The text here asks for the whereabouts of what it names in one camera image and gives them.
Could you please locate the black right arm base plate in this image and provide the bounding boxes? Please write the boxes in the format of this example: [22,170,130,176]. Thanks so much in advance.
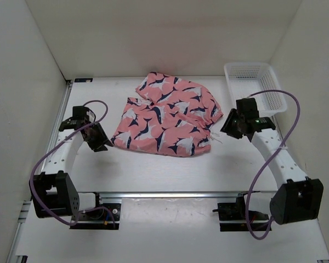
[212,193,270,232]

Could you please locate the aluminium front frame rail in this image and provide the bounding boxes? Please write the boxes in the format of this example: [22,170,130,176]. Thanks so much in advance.
[32,191,299,201]

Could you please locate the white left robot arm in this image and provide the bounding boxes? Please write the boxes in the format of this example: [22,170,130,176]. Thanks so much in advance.
[29,105,113,220]

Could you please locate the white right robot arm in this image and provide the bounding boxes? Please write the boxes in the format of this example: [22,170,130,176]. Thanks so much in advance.
[221,98,324,225]

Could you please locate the white perforated plastic basket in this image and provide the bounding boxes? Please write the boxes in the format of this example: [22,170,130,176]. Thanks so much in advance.
[224,62,287,117]

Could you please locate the aluminium left frame rail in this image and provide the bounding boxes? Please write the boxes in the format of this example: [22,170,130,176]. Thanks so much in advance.
[6,80,72,262]

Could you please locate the pink shark print shorts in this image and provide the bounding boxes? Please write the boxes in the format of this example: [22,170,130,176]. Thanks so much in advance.
[110,72,223,157]

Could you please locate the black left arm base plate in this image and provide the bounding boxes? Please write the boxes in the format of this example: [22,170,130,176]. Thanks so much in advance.
[69,192,122,231]

